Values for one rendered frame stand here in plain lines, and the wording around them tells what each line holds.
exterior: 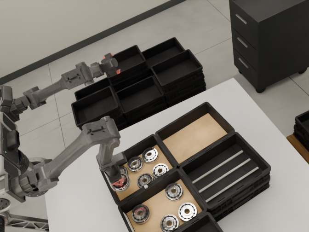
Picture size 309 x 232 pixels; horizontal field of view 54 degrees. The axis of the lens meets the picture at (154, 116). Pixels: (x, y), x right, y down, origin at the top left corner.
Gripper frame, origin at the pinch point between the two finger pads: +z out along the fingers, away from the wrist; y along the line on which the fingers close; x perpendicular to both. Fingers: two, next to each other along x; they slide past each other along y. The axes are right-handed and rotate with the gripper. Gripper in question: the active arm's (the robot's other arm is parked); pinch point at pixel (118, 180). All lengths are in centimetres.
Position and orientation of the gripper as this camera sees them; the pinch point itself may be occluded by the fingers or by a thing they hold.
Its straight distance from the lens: 172.8
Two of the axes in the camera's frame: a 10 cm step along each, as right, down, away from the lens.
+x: -9.0, 4.3, -0.5
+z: 2.5, 6.2, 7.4
